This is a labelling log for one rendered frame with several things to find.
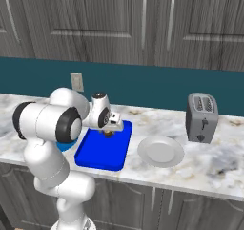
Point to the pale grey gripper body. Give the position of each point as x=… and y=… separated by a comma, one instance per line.
x=115, y=125

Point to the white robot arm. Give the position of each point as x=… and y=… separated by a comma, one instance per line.
x=44, y=125

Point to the brown dessert item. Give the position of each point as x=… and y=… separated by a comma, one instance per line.
x=109, y=133

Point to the blue tray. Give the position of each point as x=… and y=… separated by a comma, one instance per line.
x=101, y=151

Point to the blue plate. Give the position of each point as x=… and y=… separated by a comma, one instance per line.
x=67, y=145

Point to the white plate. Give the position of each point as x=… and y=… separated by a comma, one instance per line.
x=161, y=151

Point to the grey wood lower cupboard door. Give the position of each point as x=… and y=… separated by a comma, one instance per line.
x=127, y=205
x=206, y=214
x=16, y=195

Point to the grey wood cupboard door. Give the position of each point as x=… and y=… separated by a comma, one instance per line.
x=16, y=195
x=127, y=205
x=12, y=46
x=203, y=17
x=206, y=214
x=89, y=17

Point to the grey toaster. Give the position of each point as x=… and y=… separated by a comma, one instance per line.
x=201, y=119

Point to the grey wood upper cupboard door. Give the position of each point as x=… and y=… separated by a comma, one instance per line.
x=203, y=17
x=89, y=17
x=12, y=46

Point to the beige wall outlet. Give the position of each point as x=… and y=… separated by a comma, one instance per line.
x=77, y=82

